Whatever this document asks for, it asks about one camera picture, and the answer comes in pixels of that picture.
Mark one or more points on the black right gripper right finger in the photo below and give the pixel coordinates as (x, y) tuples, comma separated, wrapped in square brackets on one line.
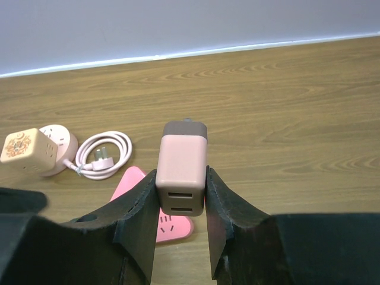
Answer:
[(249, 246)]

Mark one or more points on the small pink plug adapter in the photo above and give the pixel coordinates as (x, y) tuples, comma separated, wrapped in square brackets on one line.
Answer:
[(181, 168)]

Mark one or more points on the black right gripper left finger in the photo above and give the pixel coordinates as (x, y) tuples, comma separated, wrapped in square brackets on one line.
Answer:
[(112, 245)]

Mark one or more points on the beige cube socket adapter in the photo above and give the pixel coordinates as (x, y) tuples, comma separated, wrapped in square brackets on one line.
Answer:
[(30, 151)]

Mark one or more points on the round pink power strip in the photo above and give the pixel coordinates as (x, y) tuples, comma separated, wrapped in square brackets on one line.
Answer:
[(67, 146)]

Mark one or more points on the pink triangular power strip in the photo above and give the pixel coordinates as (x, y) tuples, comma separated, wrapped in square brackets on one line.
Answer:
[(169, 228)]

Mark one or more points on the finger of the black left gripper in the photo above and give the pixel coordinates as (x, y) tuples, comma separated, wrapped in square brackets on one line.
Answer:
[(22, 201)]

